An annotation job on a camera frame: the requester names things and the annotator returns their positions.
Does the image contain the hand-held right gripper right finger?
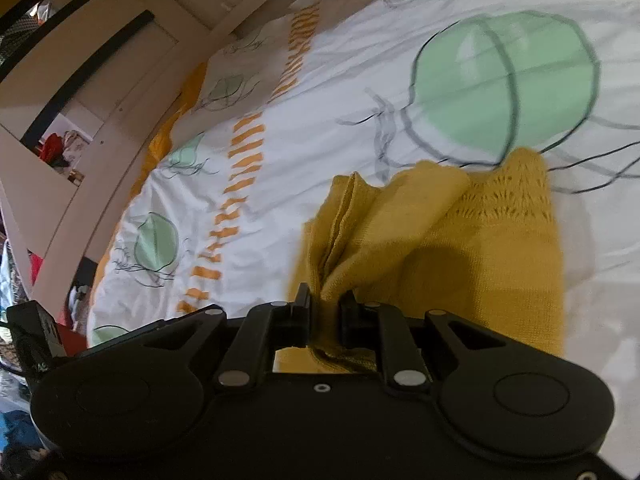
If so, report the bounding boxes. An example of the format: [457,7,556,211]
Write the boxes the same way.
[338,290,507,389]

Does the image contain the yellow knit sweater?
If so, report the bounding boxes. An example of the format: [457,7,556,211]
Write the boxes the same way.
[274,147,569,377]

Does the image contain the clothes on wooden shelf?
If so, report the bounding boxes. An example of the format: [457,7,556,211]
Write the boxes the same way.
[34,129,96,187]

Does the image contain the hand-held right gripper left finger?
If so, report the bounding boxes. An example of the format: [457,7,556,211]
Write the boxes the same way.
[144,282,316,389]

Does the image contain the white printed duvet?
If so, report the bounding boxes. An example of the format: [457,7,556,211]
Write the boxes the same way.
[86,0,640,480]

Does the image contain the wooden bed frame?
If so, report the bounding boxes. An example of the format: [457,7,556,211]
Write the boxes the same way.
[0,0,416,311]

